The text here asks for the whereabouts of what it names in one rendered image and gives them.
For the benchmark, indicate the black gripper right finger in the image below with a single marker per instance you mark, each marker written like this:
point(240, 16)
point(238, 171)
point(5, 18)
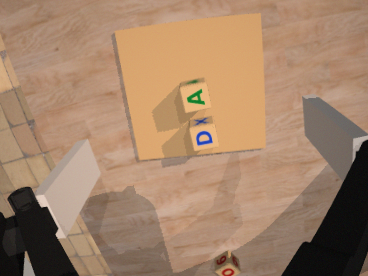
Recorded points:
point(340, 245)

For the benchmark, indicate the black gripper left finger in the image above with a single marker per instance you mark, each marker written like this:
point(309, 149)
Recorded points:
point(60, 198)

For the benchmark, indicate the orange flat mat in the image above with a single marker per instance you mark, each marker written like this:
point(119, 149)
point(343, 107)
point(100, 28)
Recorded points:
point(226, 50)

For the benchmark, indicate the wooden block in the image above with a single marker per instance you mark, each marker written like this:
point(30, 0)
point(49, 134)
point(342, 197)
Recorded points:
point(227, 264)
point(194, 94)
point(203, 133)

